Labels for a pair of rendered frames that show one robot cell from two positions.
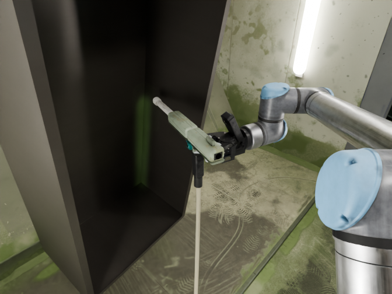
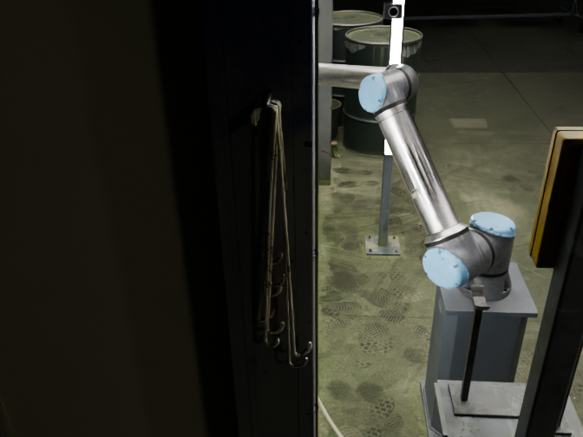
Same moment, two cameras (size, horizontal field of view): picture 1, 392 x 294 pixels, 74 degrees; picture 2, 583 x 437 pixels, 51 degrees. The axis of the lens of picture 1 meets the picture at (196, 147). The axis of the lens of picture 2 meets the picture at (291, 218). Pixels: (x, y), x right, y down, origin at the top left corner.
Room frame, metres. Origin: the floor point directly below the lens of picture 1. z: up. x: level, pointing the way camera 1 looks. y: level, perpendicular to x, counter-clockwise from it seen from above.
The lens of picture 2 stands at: (-1.03, 1.19, 1.94)
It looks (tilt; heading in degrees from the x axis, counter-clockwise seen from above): 30 degrees down; 322
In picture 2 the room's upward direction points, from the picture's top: 1 degrees counter-clockwise
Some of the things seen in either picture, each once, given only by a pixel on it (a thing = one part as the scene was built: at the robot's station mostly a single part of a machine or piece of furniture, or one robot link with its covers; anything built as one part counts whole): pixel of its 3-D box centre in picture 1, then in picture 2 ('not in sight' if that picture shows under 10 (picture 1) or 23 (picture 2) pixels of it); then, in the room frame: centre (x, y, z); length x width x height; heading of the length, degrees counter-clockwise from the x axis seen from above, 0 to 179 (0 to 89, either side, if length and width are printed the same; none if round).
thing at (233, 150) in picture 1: (230, 144); not in sight; (0.77, -0.12, 1.09); 0.12 x 0.08 x 0.09; 119
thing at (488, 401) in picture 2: not in sight; (517, 359); (-0.53, 0.13, 0.95); 0.26 x 0.15 x 0.32; 47
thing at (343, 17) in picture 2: not in sight; (349, 19); (2.71, -2.44, 0.86); 0.54 x 0.54 x 0.01
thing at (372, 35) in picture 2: not in sight; (383, 36); (2.10, -2.21, 0.86); 0.54 x 0.54 x 0.01
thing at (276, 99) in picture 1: (276, 101); not in sight; (0.86, -0.28, 1.21); 0.12 x 0.09 x 0.12; 90
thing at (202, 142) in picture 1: (181, 142); not in sight; (0.81, 0.05, 1.08); 0.49 x 0.05 x 0.23; 28
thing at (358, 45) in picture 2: not in sight; (380, 92); (2.10, -2.21, 0.44); 0.59 x 0.58 x 0.89; 151
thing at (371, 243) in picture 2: not in sight; (382, 245); (1.01, -1.12, 0.01); 0.20 x 0.20 x 0.01; 47
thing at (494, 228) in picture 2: not in sight; (488, 241); (-0.08, -0.43, 0.83); 0.17 x 0.15 x 0.18; 90
